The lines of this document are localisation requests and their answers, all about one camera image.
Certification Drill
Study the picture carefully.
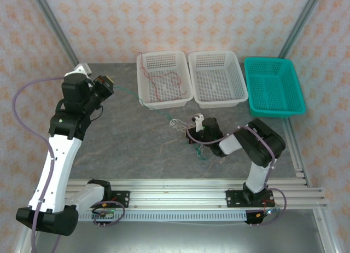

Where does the thin white cable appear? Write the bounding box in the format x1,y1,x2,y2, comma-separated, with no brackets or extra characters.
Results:
169,118,206,158

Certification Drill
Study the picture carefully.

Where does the thin green cable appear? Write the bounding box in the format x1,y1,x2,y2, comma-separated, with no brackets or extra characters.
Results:
112,85,208,162

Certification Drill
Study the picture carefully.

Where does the thin red cable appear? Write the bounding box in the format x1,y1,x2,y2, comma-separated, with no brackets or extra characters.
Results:
137,52,187,103

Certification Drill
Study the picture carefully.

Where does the white perforated plastic basket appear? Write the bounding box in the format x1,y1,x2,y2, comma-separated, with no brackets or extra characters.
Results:
188,50,249,109
136,50,194,109

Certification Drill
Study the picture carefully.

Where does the teal perforated plastic basket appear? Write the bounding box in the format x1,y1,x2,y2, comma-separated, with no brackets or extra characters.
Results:
243,56,306,119

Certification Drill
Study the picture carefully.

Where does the small circuit board with LED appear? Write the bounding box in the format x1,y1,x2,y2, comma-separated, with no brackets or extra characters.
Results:
91,209,115,220
255,208,277,219

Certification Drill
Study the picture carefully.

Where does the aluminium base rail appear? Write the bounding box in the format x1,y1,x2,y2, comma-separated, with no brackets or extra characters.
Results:
65,177,328,210

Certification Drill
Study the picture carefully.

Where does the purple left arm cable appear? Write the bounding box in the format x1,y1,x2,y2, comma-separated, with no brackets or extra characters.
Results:
12,76,126,253

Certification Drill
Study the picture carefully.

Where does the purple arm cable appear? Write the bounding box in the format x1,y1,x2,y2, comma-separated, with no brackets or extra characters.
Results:
12,76,126,253
188,126,287,227

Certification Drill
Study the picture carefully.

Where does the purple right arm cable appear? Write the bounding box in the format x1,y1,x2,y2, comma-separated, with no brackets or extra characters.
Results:
188,126,287,227

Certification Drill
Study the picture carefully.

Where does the aluminium frame post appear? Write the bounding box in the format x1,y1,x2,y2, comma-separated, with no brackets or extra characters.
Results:
15,228,36,253
29,0,83,70
313,209,339,253
277,0,326,59

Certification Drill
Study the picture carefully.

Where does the slotted grey cable duct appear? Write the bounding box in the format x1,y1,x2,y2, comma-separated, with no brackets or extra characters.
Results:
78,210,248,223

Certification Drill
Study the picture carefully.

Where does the aluminium table side rail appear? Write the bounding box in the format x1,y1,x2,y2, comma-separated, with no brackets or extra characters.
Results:
283,118,312,188

